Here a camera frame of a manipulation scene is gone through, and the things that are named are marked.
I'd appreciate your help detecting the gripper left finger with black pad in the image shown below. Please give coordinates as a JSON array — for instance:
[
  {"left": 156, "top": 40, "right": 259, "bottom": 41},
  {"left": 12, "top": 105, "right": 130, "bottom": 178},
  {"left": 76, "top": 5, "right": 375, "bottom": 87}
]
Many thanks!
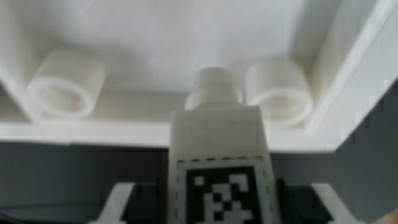
[{"left": 87, "top": 182, "right": 165, "bottom": 224}]

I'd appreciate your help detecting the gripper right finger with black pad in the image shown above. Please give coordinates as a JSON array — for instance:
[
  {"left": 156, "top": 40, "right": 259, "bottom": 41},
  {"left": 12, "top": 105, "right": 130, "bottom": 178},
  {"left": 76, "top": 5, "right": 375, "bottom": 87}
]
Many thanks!
[{"left": 277, "top": 179, "right": 366, "bottom": 224}]

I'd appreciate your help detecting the white leg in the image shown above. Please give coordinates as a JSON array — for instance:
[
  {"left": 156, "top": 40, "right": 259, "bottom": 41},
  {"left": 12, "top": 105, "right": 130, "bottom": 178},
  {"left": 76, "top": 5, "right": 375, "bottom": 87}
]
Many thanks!
[{"left": 167, "top": 67, "right": 282, "bottom": 224}]

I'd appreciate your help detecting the white square tabletop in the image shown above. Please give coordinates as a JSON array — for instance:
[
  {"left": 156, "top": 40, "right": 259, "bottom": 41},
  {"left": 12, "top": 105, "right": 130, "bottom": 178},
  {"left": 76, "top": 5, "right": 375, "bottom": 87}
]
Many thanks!
[{"left": 0, "top": 0, "right": 398, "bottom": 153}]

